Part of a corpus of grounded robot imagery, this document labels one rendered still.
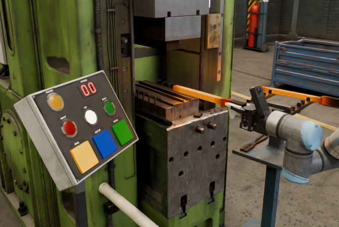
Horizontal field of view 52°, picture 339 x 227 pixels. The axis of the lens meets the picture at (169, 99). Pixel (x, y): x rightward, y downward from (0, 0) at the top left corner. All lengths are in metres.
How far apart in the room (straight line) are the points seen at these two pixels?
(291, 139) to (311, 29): 9.26
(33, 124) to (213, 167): 0.99
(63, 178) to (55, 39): 0.86
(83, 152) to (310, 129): 0.70
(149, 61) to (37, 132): 1.09
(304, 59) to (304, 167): 4.15
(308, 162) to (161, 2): 0.79
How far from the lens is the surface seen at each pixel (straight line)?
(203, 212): 1.85
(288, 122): 1.21
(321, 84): 5.25
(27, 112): 1.04
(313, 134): 1.19
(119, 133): 1.18
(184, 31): 1.49
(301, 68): 5.34
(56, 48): 1.75
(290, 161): 1.23
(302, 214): 2.67
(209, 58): 1.82
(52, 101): 1.05
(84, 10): 1.39
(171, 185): 1.60
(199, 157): 1.65
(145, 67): 1.99
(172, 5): 1.44
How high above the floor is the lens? 1.47
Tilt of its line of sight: 18 degrees down
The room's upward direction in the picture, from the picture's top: straight up
